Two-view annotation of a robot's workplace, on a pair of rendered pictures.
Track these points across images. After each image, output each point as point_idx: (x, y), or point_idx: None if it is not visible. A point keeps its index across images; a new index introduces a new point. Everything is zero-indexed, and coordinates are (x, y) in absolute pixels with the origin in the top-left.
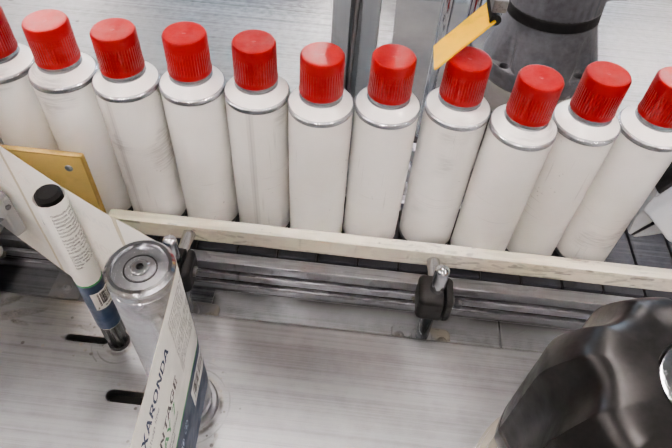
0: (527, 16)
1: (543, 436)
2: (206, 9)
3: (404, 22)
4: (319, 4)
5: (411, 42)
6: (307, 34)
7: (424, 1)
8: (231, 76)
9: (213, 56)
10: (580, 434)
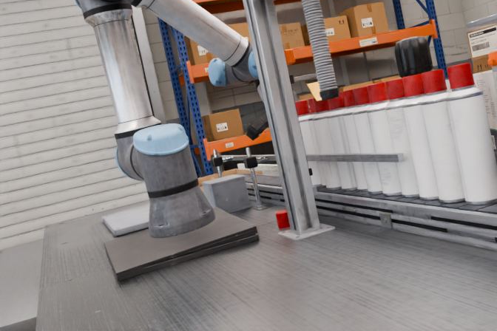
0: (194, 181)
1: (424, 49)
2: (188, 315)
3: (154, 258)
4: (135, 295)
5: (181, 247)
6: (188, 279)
7: (115, 267)
8: (275, 269)
9: (259, 281)
10: (424, 39)
